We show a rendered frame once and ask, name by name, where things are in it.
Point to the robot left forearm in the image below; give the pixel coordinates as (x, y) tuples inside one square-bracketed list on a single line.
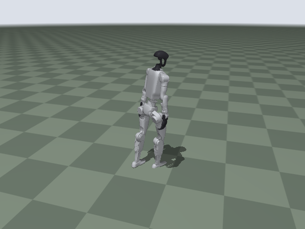
[(144, 97)]

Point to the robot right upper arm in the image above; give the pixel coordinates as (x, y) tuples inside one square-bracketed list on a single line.
[(164, 79)]

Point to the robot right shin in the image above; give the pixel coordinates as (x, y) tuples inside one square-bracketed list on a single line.
[(158, 150)]

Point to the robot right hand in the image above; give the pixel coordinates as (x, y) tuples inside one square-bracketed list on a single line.
[(164, 122)]

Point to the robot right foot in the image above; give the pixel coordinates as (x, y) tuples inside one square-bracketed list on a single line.
[(161, 164)]

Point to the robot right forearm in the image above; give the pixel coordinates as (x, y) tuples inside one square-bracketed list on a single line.
[(164, 106)]

